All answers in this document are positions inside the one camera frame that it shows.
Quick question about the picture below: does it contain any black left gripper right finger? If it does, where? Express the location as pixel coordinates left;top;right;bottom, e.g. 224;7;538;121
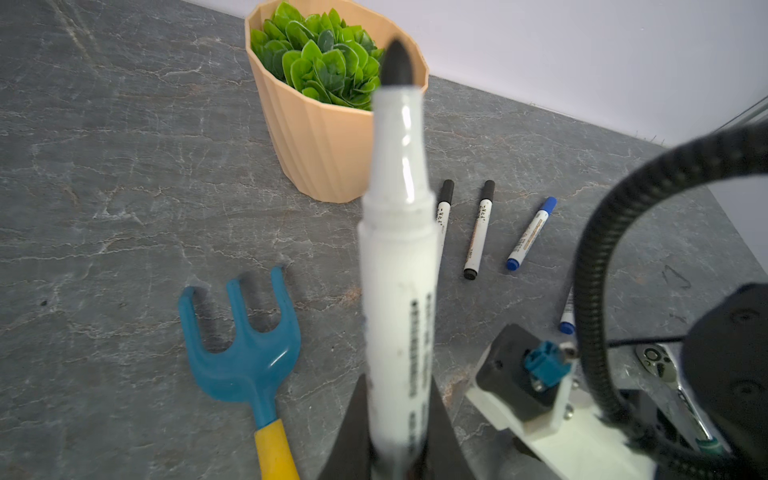
425;383;474;480

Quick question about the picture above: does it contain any white marker blue end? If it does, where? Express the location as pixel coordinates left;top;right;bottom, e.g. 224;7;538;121
506;197;557;271

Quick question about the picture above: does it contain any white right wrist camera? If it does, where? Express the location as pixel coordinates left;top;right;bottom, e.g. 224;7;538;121
464;323;658;480

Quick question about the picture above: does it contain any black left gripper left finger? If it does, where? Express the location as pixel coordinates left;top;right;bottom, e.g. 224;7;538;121
318;374;372;480

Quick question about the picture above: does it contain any beige faceted plant pot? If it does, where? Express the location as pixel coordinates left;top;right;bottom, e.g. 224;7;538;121
248;1;429;203

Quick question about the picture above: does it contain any white marker black tip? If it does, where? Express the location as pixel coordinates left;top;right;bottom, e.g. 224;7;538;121
558;288;576;335

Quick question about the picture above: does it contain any green artificial plant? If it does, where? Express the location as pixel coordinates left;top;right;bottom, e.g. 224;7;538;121
250;1;385;111

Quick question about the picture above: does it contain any teal fork yellow handle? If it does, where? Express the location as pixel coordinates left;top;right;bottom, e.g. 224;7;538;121
178;267;301;479

